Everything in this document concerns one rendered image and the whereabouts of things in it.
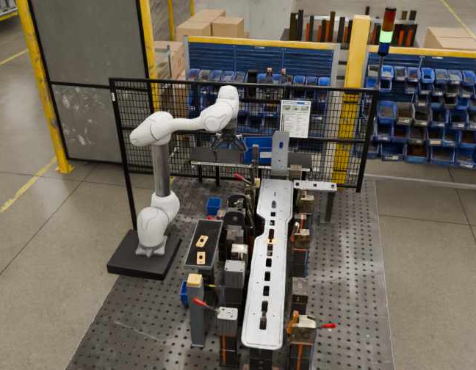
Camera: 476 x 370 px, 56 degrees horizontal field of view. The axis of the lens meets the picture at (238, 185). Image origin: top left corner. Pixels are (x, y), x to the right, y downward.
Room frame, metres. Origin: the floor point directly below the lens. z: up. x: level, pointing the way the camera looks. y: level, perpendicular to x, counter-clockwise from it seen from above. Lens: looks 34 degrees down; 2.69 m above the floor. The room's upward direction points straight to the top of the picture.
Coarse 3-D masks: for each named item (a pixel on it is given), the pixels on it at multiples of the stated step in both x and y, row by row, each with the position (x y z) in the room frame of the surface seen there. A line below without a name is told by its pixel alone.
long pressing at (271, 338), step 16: (272, 192) 2.44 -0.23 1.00; (288, 192) 2.44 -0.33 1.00; (272, 208) 2.26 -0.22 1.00; (288, 208) 2.26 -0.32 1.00; (256, 240) 1.96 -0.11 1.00; (256, 256) 1.82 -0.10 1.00; (272, 256) 1.82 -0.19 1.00; (256, 272) 1.70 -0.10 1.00; (272, 272) 1.70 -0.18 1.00; (256, 288) 1.59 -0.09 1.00; (272, 288) 1.59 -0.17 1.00; (256, 304) 1.49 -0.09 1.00; (272, 304) 1.49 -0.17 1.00; (256, 320) 1.39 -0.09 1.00; (272, 320) 1.39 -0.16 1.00; (256, 336) 1.30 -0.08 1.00; (272, 336) 1.30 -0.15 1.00
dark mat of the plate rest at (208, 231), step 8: (200, 224) 1.91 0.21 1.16; (208, 224) 1.91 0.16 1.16; (216, 224) 1.91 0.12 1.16; (200, 232) 1.84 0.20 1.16; (208, 232) 1.84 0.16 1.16; (216, 232) 1.84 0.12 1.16; (192, 240) 1.77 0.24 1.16; (208, 240) 1.77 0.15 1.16; (216, 240) 1.77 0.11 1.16; (192, 248) 1.71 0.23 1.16; (200, 248) 1.71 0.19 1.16; (208, 248) 1.71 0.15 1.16; (192, 256) 1.65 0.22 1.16; (208, 256) 1.65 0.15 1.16; (192, 264) 1.59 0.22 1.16; (200, 264) 1.59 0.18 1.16; (208, 264) 1.59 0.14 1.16
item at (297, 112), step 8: (280, 104) 2.95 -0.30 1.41; (288, 104) 2.94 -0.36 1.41; (296, 104) 2.94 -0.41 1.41; (304, 104) 2.93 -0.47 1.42; (280, 112) 2.95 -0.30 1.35; (288, 112) 2.94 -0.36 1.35; (296, 112) 2.94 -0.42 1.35; (304, 112) 2.93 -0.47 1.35; (280, 120) 2.95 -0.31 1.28; (288, 120) 2.94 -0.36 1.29; (296, 120) 2.94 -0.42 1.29; (304, 120) 2.93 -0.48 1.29; (280, 128) 2.95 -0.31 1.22; (288, 128) 2.94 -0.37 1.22; (296, 128) 2.94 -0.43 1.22; (304, 128) 2.93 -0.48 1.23; (296, 136) 2.94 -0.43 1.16; (304, 136) 2.93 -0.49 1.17
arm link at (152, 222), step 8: (144, 208) 2.22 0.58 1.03; (152, 208) 2.22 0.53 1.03; (144, 216) 2.16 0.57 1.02; (152, 216) 2.16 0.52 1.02; (160, 216) 2.19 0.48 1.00; (144, 224) 2.13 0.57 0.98; (152, 224) 2.13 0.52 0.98; (160, 224) 2.16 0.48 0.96; (144, 232) 2.12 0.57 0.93; (152, 232) 2.12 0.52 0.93; (160, 232) 2.15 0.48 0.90; (144, 240) 2.11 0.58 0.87; (152, 240) 2.11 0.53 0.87; (160, 240) 2.15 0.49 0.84
